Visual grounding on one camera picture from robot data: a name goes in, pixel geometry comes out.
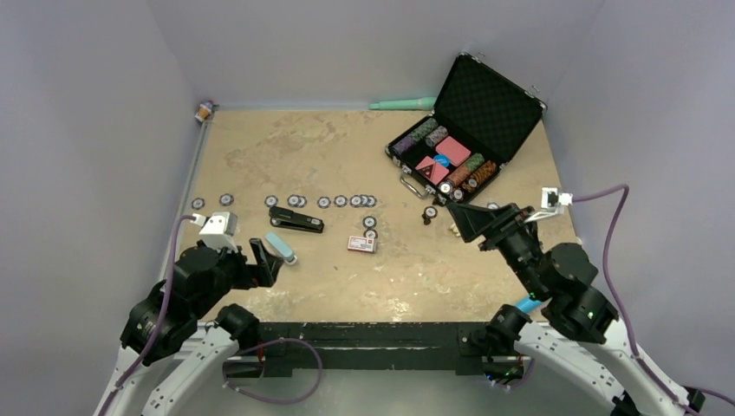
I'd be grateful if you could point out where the pink card deck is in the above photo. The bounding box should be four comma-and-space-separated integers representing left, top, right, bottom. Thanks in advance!
435, 136, 472, 166

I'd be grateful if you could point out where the poker chip above box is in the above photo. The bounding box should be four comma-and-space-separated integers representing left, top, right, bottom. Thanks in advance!
362, 216, 377, 230

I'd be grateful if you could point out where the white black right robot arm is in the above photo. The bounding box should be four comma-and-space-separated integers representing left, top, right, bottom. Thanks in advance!
447, 203, 705, 415

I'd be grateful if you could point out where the light blue stapler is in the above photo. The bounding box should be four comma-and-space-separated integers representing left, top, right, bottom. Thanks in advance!
265, 232, 298, 265

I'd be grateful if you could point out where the aluminium frame rail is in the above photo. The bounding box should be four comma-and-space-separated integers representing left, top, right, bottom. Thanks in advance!
106, 120, 641, 416

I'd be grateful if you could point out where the poker chip far left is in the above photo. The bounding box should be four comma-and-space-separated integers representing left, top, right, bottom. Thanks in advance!
191, 198, 205, 211

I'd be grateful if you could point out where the poker chip row right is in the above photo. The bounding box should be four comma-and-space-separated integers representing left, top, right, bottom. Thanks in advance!
286, 194, 377, 209

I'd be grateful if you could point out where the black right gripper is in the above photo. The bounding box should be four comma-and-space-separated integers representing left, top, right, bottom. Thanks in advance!
445, 201, 545, 297

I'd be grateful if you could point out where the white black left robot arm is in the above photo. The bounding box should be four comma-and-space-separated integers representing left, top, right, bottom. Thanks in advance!
96, 236, 284, 415

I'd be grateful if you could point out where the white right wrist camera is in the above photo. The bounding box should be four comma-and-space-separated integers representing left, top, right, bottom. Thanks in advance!
524, 187, 573, 224

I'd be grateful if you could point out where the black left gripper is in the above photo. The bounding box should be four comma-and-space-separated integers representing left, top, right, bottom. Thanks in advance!
192, 236, 283, 316

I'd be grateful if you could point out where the blue dealer button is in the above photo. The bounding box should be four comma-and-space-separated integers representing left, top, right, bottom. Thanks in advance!
433, 154, 451, 167

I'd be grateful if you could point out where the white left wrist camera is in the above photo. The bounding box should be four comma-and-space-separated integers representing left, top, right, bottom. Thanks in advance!
192, 211, 238, 252

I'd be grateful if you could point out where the mint green tube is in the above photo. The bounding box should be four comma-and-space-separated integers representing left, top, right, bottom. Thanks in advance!
369, 97, 437, 111

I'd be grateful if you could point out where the black poker chip case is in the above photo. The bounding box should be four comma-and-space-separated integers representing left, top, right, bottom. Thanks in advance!
385, 53, 547, 206

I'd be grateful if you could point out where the blue pen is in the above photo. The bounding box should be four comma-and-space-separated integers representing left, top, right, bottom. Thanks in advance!
515, 296, 543, 315

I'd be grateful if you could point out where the black stapler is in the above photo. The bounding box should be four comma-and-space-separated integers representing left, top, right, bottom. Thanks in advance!
269, 206, 325, 234

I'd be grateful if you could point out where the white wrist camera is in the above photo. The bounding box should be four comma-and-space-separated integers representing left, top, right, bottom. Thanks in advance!
524, 187, 573, 224
192, 211, 238, 252

